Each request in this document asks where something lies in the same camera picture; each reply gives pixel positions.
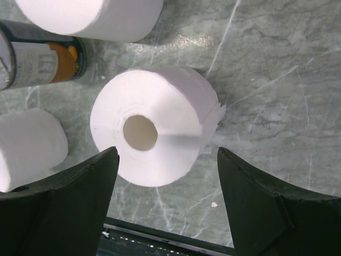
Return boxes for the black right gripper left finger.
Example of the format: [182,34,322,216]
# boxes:
[1,147,119,255]

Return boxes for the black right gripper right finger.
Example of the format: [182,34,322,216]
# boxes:
[217,147,340,255]

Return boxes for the white paper towel roll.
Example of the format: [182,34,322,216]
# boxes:
[1,108,68,193]
[16,0,164,43]
[90,66,226,187]

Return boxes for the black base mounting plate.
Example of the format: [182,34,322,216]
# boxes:
[96,217,236,255]

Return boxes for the metal food tin can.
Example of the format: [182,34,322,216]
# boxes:
[1,20,86,90]

